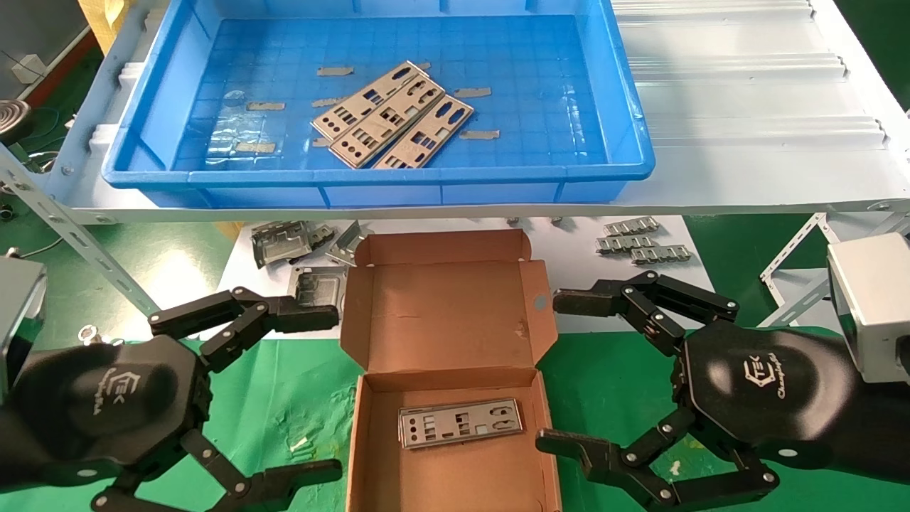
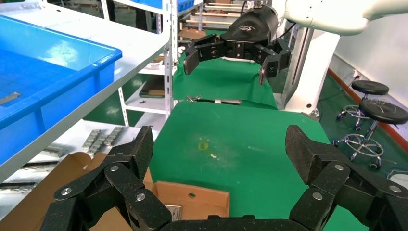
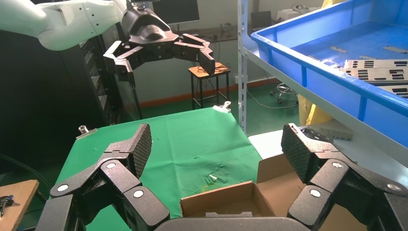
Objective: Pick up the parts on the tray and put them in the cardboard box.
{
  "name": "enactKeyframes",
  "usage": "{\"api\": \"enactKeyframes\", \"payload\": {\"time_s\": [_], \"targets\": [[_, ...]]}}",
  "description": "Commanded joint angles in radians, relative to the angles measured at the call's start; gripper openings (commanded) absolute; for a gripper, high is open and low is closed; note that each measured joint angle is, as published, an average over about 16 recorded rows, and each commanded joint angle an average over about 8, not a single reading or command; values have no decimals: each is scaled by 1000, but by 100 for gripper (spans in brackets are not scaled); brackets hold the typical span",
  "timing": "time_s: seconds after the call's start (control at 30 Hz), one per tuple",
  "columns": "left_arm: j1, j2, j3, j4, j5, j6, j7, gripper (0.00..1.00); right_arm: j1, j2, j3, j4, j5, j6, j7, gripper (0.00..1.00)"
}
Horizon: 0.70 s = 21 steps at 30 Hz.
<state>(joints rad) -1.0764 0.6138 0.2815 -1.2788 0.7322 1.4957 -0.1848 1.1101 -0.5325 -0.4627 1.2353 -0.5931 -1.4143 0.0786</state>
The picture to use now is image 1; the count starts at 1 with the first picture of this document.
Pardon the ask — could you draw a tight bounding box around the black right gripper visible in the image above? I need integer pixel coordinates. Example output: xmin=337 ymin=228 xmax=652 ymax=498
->
xmin=535 ymin=270 xmax=910 ymax=511

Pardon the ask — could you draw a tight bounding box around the silver metal io shield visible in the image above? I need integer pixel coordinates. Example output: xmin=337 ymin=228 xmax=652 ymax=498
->
xmin=400 ymin=398 xmax=525 ymax=449
xmin=331 ymin=75 xmax=446 ymax=169
xmin=400 ymin=409 xmax=523 ymax=451
xmin=373 ymin=95 xmax=475 ymax=170
xmin=311 ymin=61 xmax=429 ymax=141

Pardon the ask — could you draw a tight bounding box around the green cloth mat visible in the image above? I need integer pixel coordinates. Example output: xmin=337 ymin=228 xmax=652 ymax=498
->
xmin=0 ymin=326 xmax=910 ymax=512

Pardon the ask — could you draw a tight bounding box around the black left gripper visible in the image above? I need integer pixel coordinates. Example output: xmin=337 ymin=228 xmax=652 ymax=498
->
xmin=0 ymin=334 xmax=345 ymax=512

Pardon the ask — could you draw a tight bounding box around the white board sheet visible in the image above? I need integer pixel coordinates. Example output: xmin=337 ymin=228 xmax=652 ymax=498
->
xmin=213 ymin=215 xmax=727 ymax=342

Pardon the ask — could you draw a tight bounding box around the slotted metal strip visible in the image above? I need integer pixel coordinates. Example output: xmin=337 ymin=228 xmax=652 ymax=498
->
xmin=596 ymin=234 xmax=657 ymax=255
xmin=631 ymin=244 xmax=692 ymax=266
xmin=604 ymin=216 xmax=660 ymax=238

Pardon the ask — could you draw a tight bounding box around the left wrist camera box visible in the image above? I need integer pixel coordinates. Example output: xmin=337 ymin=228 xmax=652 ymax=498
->
xmin=0 ymin=257 xmax=48 ymax=388

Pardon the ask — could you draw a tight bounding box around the metal spiral coil disc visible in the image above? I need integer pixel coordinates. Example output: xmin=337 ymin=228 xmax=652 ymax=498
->
xmin=0 ymin=100 xmax=33 ymax=137

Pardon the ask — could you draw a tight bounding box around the white socket box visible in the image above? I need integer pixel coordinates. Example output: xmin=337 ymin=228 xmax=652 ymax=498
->
xmin=11 ymin=53 xmax=48 ymax=83

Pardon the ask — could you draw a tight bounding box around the brown cardboard box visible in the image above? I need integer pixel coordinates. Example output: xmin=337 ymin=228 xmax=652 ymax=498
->
xmin=340 ymin=229 xmax=562 ymax=512

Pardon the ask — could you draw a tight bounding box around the silver binder clip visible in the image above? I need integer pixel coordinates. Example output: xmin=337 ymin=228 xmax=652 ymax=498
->
xmin=78 ymin=324 xmax=127 ymax=351

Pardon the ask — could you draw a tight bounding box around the large metal socket bracket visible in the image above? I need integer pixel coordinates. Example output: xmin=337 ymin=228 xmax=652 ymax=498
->
xmin=251 ymin=220 xmax=314 ymax=270

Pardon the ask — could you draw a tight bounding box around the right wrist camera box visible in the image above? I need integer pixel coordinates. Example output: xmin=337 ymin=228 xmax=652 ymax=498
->
xmin=827 ymin=233 xmax=910 ymax=385

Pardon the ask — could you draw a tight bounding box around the perforated steel shelf leg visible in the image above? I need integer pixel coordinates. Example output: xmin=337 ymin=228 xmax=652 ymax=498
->
xmin=0 ymin=144 xmax=163 ymax=317

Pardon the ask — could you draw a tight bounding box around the yellow cardboard piece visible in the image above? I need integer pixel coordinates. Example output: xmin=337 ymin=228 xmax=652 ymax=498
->
xmin=77 ymin=0 xmax=133 ymax=55

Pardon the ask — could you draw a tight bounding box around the blue plastic tray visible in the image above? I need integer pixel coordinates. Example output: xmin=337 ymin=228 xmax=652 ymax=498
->
xmin=101 ymin=0 xmax=656 ymax=209

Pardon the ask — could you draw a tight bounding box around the square metal socket frame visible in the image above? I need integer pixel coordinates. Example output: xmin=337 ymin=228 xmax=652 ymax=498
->
xmin=287 ymin=266 xmax=349 ymax=311

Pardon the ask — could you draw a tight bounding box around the bent metal bracket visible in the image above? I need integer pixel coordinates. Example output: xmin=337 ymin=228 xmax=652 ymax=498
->
xmin=326 ymin=219 xmax=374 ymax=268

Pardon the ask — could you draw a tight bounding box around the white angle steel brace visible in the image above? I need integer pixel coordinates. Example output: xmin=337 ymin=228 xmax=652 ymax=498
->
xmin=759 ymin=212 xmax=831 ymax=284
xmin=771 ymin=213 xmax=910 ymax=329

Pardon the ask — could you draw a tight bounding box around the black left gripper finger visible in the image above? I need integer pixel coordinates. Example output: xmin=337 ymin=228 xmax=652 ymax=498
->
xmin=148 ymin=287 xmax=341 ymax=373

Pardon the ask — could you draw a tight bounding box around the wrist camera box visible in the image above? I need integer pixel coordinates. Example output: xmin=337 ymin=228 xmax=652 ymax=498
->
xmin=827 ymin=233 xmax=910 ymax=385
xmin=0 ymin=257 xmax=48 ymax=388

